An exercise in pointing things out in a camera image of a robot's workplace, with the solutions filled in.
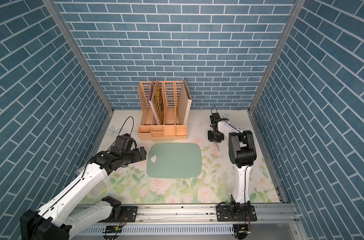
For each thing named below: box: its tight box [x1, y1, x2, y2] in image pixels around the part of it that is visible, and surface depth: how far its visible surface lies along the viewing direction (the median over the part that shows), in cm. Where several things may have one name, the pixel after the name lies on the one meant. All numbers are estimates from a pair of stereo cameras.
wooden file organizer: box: [138, 78, 192, 141], surface depth 104 cm
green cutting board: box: [146, 142, 202, 179], surface depth 96 cm
